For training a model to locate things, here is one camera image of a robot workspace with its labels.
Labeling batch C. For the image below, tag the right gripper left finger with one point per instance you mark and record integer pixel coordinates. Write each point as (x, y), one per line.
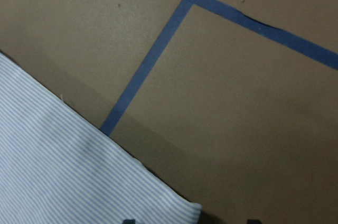
(129, 221)

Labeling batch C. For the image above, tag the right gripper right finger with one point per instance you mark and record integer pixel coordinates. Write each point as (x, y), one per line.
(252, 221)

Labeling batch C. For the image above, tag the blue striped button shirt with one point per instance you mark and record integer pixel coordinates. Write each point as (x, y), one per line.
(58, 168)

